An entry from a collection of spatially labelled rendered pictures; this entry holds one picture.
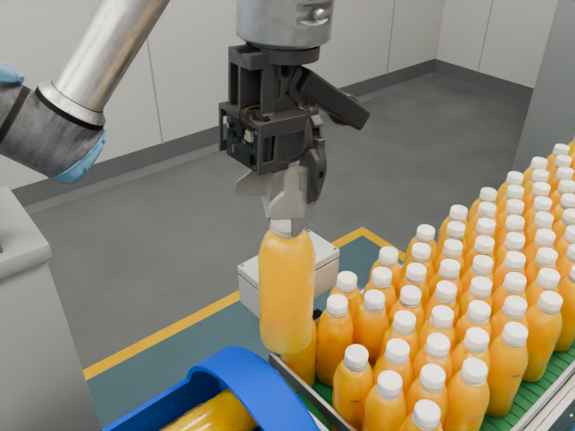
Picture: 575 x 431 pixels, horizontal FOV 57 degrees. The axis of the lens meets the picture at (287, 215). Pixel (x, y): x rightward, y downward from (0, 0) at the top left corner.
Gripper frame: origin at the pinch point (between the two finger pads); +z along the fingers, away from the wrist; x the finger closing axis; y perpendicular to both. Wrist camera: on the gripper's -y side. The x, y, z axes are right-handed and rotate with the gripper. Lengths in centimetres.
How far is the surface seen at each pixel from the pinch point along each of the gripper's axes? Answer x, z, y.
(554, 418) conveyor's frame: 24, 51, -51
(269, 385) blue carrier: 4.2, 21.7, 4.6
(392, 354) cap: 3.9, 32.5, -22.1
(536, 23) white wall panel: -179, 43, -415
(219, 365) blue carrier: -3.3, 23.0, 7.4
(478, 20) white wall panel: -232, 50, -416
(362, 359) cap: 1.7, 32.7, -17.2
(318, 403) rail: -3.7, 46.3, -14.0
